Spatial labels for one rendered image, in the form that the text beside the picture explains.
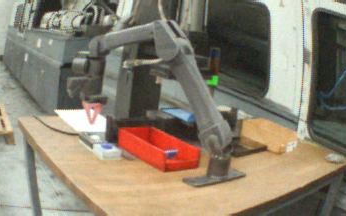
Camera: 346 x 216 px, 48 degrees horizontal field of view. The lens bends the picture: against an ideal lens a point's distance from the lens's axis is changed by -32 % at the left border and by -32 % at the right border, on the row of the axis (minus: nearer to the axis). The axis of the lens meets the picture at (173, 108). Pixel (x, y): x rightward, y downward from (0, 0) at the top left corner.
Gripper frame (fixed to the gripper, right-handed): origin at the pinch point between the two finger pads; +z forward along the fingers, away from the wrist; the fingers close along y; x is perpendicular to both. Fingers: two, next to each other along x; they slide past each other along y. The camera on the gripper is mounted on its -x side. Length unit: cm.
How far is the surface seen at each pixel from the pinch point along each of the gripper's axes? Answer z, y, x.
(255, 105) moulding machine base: 4, -28, 97
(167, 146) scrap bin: 5.0, 11.3, 21.6
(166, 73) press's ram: -14.7, 1.1, 25.4
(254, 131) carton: 3, 12, 59
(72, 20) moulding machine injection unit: -17, -370, 139
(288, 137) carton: 4, 23, 70
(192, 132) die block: 5.0, -0.4, 39.3
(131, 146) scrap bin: 5.0, 9.5, 10.0
